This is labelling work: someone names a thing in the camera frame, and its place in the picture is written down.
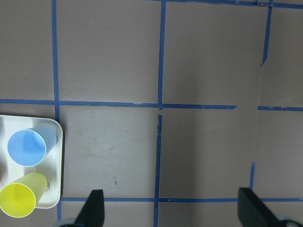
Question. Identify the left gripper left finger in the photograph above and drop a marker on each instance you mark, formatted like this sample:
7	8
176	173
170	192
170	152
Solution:
92	213

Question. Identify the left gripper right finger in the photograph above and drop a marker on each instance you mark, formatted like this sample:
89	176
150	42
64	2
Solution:
252	212

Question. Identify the yellow plastic cup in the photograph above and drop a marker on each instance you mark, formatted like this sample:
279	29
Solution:
19	198

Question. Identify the blue cup near yellow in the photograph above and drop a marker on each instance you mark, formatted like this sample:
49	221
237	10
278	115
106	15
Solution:
29	147

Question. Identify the beige plastic tray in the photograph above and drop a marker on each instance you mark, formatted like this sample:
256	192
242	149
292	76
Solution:
51	166

